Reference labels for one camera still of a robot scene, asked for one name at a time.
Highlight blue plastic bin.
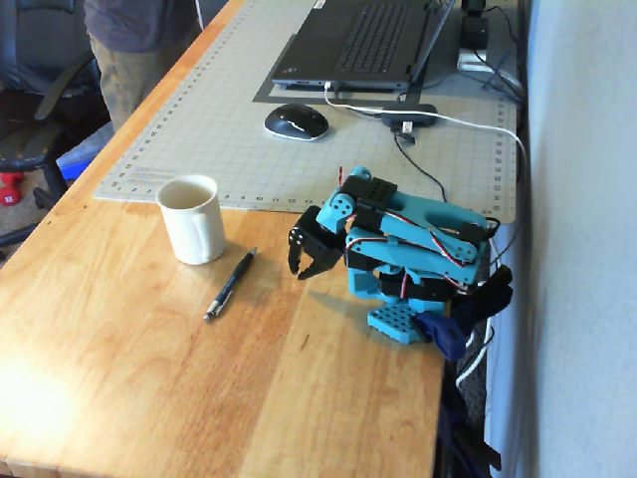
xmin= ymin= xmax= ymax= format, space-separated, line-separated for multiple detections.
xmin=55 ymin=123 xmax=113 ymax=186

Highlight black power adapter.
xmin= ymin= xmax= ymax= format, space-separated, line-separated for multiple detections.
xmin=457 ymin=0 xmax=493 ymax=51

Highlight dark blue table clamp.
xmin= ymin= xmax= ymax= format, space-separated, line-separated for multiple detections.
xmin=414 ymin=282 xmax=515 ymax=361

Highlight thin black cable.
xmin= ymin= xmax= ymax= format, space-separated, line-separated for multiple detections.
xmin=392 ymin=120 xmax=450 ymax=204

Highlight dark blue pen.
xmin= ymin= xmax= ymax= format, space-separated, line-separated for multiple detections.
xmin=203 ymin=246 xmax=259 ymax=323

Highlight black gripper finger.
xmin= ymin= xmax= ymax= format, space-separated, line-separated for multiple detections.
xmin=288 ymin=226 xmax=308 ymax=275
xmin=297 ymin=251 xmax=345 ymax=282

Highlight black office chair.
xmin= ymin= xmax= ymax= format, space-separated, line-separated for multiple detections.
xmin=0 ymin=0 xmax=111 ymax=251

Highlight standing person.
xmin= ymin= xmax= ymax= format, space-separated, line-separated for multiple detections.
xmin=83 ymin=0 xmax=201 ymax=131

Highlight grey gridded cutting mat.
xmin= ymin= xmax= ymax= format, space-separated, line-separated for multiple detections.
xmin=93 ymin=0 xmax=520 ymax=226

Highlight black computer mouse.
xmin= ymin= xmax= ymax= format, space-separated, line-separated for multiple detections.
xmin=263 ymin=103 xmax=331 ymax=142

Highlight white ceramic mug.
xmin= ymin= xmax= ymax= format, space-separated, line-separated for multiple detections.
xmin=156 ymin=173 xmax=227 ymax=267

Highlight black laptop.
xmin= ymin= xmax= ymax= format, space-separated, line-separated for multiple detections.
xmin=270 ymin=0 xmax=457 ymax=94

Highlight black usb hub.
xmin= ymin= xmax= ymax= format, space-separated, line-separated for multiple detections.
xmin=379 ymin=103 xmax=440 ymax=128

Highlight tangled black cables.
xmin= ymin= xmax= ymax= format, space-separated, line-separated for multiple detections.
xmin=472 ymin=47 xmax=527 ymax=104

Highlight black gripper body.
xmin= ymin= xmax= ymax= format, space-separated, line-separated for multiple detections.
xmin=300 ymin=205 xmax=348 ymax=261

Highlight red dumbbell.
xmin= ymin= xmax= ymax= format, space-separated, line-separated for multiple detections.
xmin=0 ymin=171 xmax=27 ymax=208

